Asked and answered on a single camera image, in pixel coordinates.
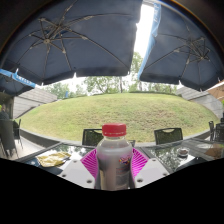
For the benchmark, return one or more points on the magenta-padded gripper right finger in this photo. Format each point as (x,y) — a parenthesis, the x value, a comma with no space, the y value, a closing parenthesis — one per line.
(151,171)

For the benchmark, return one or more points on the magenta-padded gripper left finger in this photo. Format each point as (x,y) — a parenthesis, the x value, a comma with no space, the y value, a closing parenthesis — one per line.
(75,173)

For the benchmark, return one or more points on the red-capped clear drink bottle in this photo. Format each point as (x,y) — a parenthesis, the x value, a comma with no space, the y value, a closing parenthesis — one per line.
(114,160)

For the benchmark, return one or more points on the yellow snack packet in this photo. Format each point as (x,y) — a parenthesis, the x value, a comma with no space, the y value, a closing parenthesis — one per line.
(53,159)

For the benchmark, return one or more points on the small round ashtray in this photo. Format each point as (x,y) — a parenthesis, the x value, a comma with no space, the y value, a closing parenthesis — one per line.
(182,152)

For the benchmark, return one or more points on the dark slatted plastic chair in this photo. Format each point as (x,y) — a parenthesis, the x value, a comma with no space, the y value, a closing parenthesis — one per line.
(91,137)
(218,131)
(168,135)

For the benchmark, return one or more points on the dark wicker chair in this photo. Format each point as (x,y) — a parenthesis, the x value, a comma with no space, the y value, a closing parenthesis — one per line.
(7,136)
(17,130)

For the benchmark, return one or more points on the grey concrete building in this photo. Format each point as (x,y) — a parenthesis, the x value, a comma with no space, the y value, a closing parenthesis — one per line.
(33,100)

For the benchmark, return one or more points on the grey sloped-roof building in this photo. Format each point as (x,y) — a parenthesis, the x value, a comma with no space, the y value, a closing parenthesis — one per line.
(203,100)

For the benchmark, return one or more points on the beige patio umbrella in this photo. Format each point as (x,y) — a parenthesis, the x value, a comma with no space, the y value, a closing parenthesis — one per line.
(217,90)

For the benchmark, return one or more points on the navy umbrella with lettered band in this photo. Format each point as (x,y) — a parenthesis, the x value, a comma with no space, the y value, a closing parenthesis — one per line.
(13,83)

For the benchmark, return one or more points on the navy umbrella with blue trim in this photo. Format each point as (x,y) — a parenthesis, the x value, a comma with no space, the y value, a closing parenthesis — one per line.
(186,50)

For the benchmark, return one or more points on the large navy patio umbrella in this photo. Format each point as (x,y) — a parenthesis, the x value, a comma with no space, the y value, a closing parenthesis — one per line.
(83,43)

